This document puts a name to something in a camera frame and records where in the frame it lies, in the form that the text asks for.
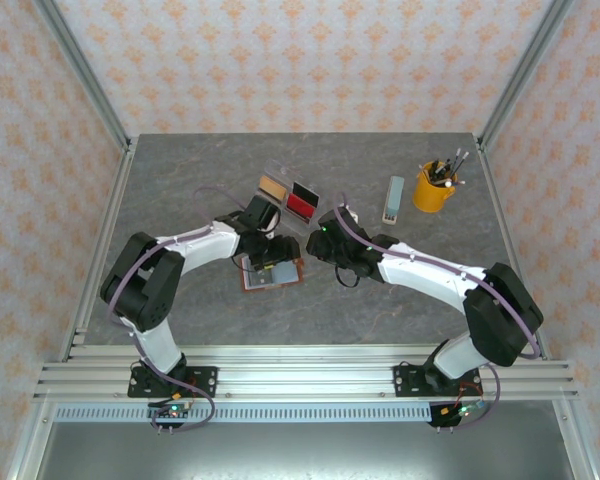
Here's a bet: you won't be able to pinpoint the gold credit card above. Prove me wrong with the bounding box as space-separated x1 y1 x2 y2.
258 174 288 205

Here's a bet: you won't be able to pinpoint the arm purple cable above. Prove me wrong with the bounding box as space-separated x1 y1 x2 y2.
104 185 249 434
333 192 542 432

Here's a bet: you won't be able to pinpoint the light blue eraser block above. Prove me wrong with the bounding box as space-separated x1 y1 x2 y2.
381 175 406 226

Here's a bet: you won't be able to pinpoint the grey slotted cable duct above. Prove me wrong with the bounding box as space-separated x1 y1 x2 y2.
54 403 434 425

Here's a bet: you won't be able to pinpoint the black pencil white tip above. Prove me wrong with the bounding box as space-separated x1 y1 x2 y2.
442 147 463 176
447 151 470 177

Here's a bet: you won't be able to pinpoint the brown leather card holder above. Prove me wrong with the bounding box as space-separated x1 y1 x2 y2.
239 252 305 293

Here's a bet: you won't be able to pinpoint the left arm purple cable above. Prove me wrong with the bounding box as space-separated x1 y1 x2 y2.
104 185 249 434

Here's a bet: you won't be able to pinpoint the wide aluminium mounting rails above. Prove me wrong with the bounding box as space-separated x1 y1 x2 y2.
32 343 580 402

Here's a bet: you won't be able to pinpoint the aluminium table side rail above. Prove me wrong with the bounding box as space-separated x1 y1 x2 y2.
476 137 552 362
59 137 140 362

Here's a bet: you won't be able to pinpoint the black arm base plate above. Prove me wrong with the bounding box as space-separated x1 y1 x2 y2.
393 364 484 399
127 365 219 399

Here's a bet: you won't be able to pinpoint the short aluminium frame post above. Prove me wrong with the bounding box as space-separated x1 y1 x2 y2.
552 399 597 480
7 399 56 480

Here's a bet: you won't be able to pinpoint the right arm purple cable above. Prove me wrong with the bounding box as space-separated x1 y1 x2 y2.
333 192 542 432

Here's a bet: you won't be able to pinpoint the yellow pen cup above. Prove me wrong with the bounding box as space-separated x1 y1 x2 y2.
411 160 460 215

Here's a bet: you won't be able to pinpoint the clear acrylic card stand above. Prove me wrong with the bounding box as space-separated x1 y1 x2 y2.
252 158 326 239

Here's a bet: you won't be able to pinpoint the green-lit circuit board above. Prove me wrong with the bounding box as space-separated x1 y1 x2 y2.
147 402 195 435
428 399 487 432

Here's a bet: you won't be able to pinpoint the black credit card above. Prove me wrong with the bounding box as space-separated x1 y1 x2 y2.
290 181 322 207

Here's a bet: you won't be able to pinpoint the red credit card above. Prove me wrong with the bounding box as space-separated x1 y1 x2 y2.
285 193 316 220

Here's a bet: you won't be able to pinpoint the grey metal panel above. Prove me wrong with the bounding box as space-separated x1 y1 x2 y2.
34 422 569 480

